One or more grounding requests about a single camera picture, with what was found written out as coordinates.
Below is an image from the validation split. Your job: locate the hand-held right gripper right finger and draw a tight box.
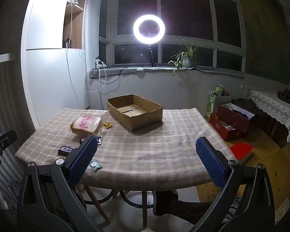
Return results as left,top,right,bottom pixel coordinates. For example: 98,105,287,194
191,136,276,232

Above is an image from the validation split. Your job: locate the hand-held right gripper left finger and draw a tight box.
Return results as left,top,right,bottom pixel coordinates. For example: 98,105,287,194
16,135,104,232

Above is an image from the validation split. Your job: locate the clear green snack packet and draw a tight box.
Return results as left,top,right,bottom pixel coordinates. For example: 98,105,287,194
89,159,103,173

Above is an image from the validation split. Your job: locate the dark brown chocolate bar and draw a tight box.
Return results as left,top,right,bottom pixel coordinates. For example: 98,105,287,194
58,146,76,156

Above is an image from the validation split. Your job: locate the bagged sliced bread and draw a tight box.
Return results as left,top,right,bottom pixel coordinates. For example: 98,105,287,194
70,113,103,136

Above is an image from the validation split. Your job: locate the red book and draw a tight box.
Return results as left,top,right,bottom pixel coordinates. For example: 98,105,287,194
229,143,255,166

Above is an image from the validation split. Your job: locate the red cardboard box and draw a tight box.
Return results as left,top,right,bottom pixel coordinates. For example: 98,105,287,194
209,103,255,142

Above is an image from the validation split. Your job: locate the white ribbed radiator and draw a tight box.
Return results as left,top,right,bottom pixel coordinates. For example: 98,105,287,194
0,53,38,186

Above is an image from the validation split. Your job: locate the green carton box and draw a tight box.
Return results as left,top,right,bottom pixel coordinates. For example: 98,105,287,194
206,85,232,120

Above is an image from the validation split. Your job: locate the checked beige tablecloth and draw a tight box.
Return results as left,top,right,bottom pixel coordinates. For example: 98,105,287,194
14,107,237,191

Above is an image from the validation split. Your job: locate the white cabinet with wooden shelf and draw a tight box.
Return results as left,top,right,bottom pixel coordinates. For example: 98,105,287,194
20,0,90,131

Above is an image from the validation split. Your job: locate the white lace cloth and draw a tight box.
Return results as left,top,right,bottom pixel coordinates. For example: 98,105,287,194
246,89,290,143

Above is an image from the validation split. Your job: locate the dark figurine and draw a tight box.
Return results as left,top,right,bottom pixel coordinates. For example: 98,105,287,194
277,87,290,104

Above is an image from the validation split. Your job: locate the potted spider plant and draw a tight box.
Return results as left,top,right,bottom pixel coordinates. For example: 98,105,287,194
169,38,205,75

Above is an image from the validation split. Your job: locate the black tripod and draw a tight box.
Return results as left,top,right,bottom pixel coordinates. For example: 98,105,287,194
142,44,156,67

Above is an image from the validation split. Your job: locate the white framed window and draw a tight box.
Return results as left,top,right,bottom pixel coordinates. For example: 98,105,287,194
99,0,247,74

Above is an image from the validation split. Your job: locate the black cable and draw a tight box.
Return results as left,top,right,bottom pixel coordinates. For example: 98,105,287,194
98,64,145,85

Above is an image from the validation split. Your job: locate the white cable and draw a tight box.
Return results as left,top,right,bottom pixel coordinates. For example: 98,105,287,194
66,0,107,93

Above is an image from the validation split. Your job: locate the white ring light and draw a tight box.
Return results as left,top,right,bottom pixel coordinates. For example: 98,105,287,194
133,14,166,45

